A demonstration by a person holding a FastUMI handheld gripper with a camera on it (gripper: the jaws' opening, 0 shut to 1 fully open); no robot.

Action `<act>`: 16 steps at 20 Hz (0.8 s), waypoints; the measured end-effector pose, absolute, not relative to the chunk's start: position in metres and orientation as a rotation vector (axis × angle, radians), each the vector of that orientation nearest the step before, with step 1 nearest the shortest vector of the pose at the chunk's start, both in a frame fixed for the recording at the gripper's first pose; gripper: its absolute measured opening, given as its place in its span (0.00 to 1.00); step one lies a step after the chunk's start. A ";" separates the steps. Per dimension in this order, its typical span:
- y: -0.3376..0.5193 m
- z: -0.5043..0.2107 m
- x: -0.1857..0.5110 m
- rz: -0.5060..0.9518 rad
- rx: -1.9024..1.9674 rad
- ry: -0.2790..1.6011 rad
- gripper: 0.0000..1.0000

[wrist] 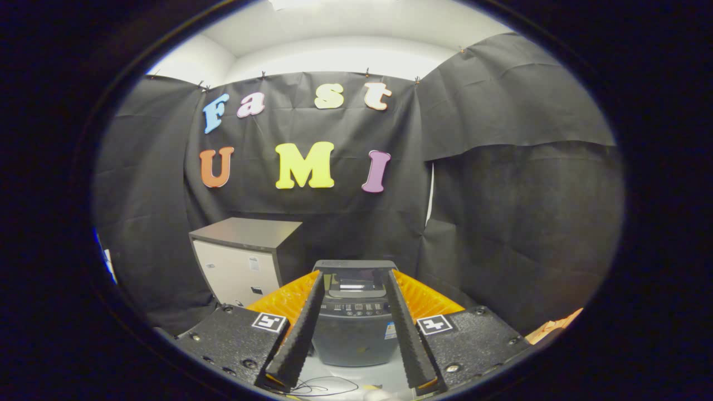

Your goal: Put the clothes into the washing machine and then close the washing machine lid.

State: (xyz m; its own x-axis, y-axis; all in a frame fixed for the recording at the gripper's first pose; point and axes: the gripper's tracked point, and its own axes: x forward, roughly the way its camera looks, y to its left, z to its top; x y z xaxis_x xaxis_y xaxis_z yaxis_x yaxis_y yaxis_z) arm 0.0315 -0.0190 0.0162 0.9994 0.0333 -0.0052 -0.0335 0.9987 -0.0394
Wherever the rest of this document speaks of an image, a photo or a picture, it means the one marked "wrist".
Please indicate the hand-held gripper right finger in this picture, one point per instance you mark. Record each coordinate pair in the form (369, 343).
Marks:
(412, 345)

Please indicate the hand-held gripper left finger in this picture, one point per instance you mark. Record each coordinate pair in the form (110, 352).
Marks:
(298, 345)

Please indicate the grey washing machine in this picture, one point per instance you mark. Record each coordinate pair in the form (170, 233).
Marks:
(353, 340)

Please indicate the dark transparent washing machine lid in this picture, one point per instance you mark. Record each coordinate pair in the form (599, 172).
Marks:
(355, 281)

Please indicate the orange object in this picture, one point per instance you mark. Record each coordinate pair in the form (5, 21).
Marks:
(554, 328)

